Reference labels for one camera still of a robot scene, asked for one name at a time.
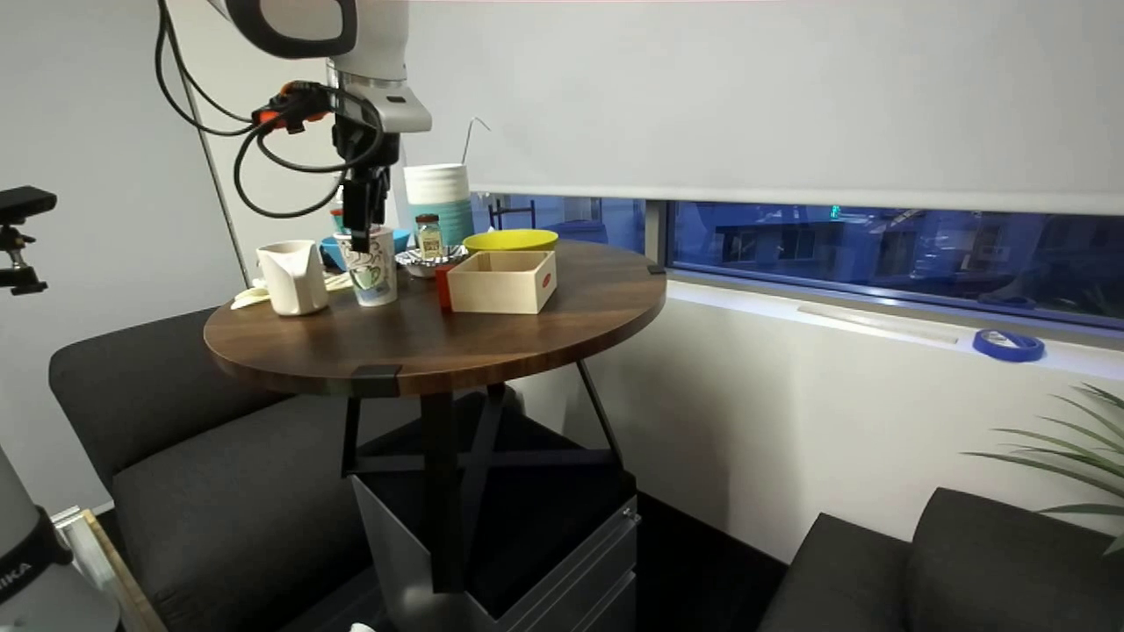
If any clear plastic water bottle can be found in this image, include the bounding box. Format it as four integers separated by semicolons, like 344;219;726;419
341;192;397;274

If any yellow bowl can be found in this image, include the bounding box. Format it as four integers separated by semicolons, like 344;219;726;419
462;225;562;255

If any blind pull cord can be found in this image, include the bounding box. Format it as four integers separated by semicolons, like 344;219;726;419
457;112;495;169

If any grey metal cabinet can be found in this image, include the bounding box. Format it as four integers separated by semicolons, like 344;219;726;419
347;466;642;632

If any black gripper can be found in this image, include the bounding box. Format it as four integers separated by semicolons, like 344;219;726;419
329;119;405;255

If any blue tape roll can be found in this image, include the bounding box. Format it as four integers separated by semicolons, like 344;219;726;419
968;323;1050;365

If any beige frame rail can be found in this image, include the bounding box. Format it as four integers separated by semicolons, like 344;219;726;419
51;502;169;632

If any white and teal ribbed canister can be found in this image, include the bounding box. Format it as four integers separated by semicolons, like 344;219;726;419
399;157;478;248

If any green leafy plant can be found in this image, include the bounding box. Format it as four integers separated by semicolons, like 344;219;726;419
961;382;1124;557

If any blue bowl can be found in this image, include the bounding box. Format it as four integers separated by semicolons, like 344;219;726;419
316;228;415;277

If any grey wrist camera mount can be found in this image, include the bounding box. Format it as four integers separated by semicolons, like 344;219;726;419
329;69;436;136

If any black camera on tripod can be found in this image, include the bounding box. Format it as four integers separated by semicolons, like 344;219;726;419
0;184;60;300

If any dark grey sofa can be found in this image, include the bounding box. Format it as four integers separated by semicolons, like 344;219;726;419
45;304;397;632
755;486;1124;632

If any small glass jar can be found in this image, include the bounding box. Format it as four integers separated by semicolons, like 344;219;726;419
412;212;450;263

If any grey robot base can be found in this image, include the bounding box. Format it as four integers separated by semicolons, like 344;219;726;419
0;448;123;632

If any white roller blind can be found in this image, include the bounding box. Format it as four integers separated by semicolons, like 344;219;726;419
409;0;1124;219

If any light wooden box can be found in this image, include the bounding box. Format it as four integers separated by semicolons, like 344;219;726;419
445;245;562;317

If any thin grey pole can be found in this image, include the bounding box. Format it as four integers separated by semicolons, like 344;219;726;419
191;115;258;293

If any black table leg frame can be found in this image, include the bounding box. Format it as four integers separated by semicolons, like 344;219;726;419
337;363;628;595

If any cream pitcher mug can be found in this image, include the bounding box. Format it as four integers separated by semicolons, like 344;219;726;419
252;239;335;318

